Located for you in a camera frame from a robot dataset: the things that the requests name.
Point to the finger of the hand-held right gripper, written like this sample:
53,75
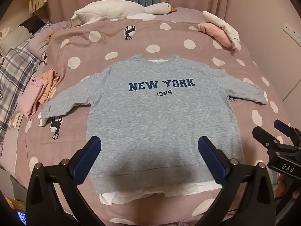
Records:
263,136
281,125

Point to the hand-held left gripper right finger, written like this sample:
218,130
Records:
211,162

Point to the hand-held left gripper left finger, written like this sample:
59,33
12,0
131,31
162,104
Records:
87,160

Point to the grey printed sweatshirt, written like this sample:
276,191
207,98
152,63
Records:
152,122

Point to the light pink folded clothes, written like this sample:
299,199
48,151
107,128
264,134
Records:
30,96

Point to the orange folded clothes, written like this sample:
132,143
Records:
50,82

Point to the person's right hand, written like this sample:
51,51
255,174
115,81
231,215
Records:
282,184

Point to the small yellowish packet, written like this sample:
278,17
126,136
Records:
14,120

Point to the yellow snack packet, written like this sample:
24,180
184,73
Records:
15,204

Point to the lit phone screen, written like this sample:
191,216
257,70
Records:
21,217

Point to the pink folded cloth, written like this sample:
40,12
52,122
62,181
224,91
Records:
216,33

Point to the plaid quilt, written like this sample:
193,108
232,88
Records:
14,70

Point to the pink polka dot blanket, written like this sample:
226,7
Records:
164,40

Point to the grey pillow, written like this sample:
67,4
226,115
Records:
14,37

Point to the dark cushion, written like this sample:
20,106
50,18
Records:
33,23

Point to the white goose plush toy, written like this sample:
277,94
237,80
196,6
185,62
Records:
110,9

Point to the white wall socket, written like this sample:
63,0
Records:
292,32

